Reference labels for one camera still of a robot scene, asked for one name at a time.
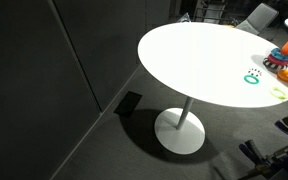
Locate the black floor plate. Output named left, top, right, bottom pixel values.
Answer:
left=113, top=90, right=144, bottom=119

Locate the grey office chair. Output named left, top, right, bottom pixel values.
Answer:
left=235, top=2, right=280, bottom=36

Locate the white table pedestal base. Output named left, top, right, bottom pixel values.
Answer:
left=153, top=96, right=206, bottom=156

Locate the dark green thin ring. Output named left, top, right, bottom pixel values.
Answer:
left=243, top=74, right=261, bottom=85

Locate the small black white thin ring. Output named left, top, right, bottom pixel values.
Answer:
left=246, top=67, right=263, bottom=78

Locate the large black white striped ring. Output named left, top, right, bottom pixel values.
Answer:
left=262, top=56, right=288, bottom=74

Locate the lime green ridged ring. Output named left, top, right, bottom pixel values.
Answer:
left=269, top=86, right=288, bottom=101

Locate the red ring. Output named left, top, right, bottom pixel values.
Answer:
left=266, top=53, right=288, bottom=67

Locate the blue ring with dark dots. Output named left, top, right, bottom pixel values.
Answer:
left=270, top=47, right=288, bottom=62

